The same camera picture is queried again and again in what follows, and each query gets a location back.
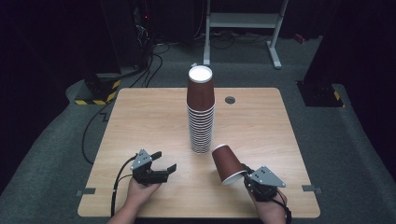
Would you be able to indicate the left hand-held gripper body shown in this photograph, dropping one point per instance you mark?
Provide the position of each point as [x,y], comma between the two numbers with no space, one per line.
[146,174]

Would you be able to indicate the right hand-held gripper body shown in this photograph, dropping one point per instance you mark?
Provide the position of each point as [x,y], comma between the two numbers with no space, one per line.
[264,183]

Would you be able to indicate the brown paper cup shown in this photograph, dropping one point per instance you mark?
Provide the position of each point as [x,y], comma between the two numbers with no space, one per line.
[229,163]

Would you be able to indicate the stack of brown paper cups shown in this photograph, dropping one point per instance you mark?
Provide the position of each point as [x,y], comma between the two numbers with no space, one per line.
[201,124]

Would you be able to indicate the person's left hand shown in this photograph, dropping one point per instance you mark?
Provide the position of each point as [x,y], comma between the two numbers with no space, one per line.
[140,193]

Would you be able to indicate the person's right hand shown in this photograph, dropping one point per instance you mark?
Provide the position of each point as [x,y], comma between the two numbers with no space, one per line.
[271,208]

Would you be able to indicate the grey tape strip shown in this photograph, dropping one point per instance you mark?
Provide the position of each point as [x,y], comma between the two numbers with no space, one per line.
[311,188]

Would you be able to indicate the yellow-black striped stand base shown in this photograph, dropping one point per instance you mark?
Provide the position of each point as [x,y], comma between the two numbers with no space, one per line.
[104,93]

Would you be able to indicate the dark stand base yellow mark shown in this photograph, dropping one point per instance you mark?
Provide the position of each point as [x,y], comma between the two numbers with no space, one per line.
[322,95]

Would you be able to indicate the dark equipment rack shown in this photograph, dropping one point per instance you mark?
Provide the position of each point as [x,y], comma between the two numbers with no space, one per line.
[141,31]

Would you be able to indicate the small red object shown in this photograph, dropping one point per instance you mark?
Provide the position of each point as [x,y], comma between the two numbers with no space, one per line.
[300,38]

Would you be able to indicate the white metal stand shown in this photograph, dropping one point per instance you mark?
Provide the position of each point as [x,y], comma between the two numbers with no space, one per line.
[243,20]

